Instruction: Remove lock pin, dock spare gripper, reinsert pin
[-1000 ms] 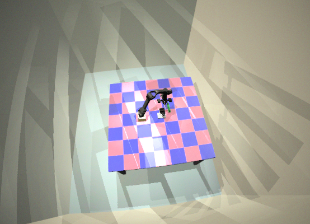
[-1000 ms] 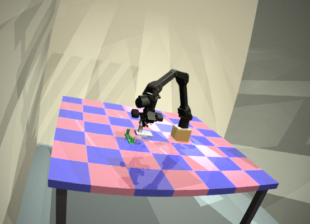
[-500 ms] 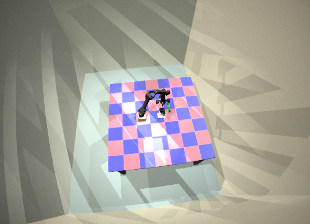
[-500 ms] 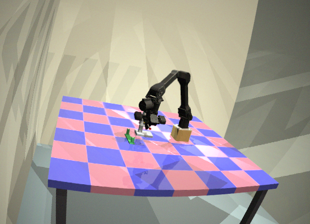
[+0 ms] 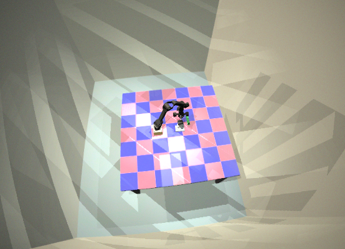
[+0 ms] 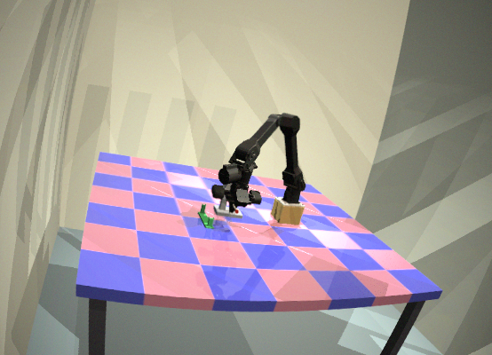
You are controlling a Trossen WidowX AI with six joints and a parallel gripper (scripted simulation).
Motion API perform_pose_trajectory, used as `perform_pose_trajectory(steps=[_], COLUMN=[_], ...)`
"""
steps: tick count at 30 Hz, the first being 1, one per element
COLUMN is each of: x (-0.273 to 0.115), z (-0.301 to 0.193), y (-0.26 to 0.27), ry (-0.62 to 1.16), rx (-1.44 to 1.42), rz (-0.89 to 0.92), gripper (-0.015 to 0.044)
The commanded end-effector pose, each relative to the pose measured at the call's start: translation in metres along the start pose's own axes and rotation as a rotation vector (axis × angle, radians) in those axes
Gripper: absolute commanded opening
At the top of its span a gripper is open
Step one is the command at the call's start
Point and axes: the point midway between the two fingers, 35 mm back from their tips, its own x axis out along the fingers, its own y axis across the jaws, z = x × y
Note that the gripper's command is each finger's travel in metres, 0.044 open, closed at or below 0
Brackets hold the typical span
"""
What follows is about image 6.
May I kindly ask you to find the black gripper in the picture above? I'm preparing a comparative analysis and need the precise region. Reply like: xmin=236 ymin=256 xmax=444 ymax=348
xmin=210 ymin=181 xmax=262 ymax=213

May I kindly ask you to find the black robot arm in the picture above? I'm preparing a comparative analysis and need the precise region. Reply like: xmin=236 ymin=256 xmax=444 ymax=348
xmin=218 ymin=113 xmax=306 ymax=208

